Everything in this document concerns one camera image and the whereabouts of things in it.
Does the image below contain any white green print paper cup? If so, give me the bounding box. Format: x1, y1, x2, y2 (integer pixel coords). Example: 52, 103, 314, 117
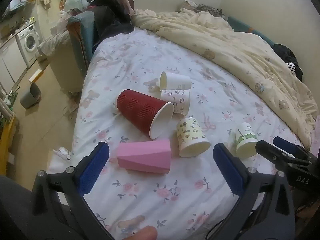
235, 122, 258, 158

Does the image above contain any pink faceted cup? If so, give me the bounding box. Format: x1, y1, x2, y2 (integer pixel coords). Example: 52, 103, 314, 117
117, 139, 172, 175

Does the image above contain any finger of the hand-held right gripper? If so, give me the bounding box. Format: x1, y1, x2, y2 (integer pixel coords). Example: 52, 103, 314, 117
273, 136, 317, 163
255, 140, 313, 174

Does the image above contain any grey waste bin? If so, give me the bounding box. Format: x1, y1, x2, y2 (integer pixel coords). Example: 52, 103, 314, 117
19, 81, 42, 109

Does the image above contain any patterned pillow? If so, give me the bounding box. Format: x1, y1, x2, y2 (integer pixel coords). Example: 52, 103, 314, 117
179, 0, 225, 18

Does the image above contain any yellow cartoon print paper cup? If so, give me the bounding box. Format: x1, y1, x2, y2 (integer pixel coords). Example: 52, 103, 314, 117
176, 117, 211, 158

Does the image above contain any cream bear print blanket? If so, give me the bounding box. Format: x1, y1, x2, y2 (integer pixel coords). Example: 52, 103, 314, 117
131, 7, 317, 151

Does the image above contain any white cabinet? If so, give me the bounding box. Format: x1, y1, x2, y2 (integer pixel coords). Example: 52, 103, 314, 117
0, 39, 28, 87

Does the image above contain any dark clothes pile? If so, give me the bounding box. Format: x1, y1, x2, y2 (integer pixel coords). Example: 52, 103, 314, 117
88, 0, 136, 49

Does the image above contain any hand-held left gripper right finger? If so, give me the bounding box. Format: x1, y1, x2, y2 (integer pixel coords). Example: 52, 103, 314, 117
212, 143, 297, 240

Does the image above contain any small cardboard box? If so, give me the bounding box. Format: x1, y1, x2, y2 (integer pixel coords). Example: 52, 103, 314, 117
28, 69, 44, 83

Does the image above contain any yellow stand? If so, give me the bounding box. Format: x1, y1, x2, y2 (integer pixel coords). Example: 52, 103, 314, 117
0, 116, 20, 172

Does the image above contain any bed with floral sheet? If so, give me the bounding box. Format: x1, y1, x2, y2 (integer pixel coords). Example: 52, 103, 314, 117
47, 26, 320, 240

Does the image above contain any white washing machine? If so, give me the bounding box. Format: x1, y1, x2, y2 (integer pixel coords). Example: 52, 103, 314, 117
15, 23, 42, 68

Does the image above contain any teal bed side board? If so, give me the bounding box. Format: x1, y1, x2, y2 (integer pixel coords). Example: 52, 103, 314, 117
227, 16, 275, 46

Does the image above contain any plain white paper cup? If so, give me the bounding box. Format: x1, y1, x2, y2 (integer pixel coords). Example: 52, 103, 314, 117
160, 71, 192, 90

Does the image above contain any floral cloth bundle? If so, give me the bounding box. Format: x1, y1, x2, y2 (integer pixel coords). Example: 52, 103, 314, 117
37, 29, 71, 56

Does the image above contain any black striped clothing heap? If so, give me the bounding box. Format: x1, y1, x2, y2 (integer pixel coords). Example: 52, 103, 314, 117
271, 43, 304, 81

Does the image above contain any white cartoon print paper cup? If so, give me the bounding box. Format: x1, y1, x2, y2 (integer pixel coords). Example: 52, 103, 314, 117
161, 89, 190, 116

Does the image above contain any teal bed end board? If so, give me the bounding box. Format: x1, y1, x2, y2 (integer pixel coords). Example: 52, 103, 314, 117
66, 9, 101, 73

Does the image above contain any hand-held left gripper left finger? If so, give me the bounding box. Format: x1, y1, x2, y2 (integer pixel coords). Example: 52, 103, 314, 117
32, 141, 118, 240

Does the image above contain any person's left hand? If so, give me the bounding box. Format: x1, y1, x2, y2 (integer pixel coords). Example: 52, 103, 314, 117
124, 225, 158, 240

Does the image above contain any red ribbed paper cup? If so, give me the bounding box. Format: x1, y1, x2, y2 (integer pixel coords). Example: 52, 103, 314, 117
116, 89, 174, 139

